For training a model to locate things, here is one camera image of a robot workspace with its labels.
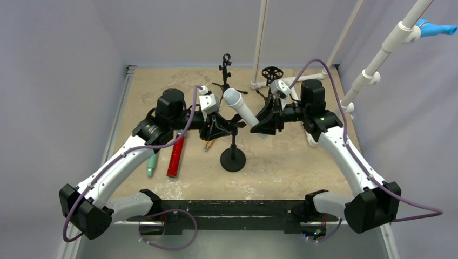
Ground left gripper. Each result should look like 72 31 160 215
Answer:
171 110 230 140

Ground grey white microphone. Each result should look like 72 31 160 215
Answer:
223 87 259 128

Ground black round-base mic stand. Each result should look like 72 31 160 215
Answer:
220 128 246 172

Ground black tripod shockmount stand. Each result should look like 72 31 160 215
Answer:
255 66 284 101

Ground red glitter microphone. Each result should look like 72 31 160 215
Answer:
166 132 185 178

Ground black tripod mic stand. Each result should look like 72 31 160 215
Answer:
212 53 232 93

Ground mint green microphone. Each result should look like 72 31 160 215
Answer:
146 154 158 178

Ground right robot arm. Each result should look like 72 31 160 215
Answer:
251 79 401 234

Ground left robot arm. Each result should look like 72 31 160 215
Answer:
59 86 256 240

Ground yellow utility knife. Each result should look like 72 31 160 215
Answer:
203 140 215 152

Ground blue pipe fitting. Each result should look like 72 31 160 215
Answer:
415 19 457 38

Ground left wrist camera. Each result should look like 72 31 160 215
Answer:
199 85 220 121

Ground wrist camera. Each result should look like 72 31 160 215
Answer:
199 85 220 121
270 79 292 105

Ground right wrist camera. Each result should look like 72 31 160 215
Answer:
270 79 292 105

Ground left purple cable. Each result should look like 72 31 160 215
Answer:
62 85 205 243

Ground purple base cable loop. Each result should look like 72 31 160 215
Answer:
138 206 198 251

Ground white PVC pipe frame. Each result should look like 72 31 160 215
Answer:
250 0 435 148

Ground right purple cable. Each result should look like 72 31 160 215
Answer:
288 59 443 223

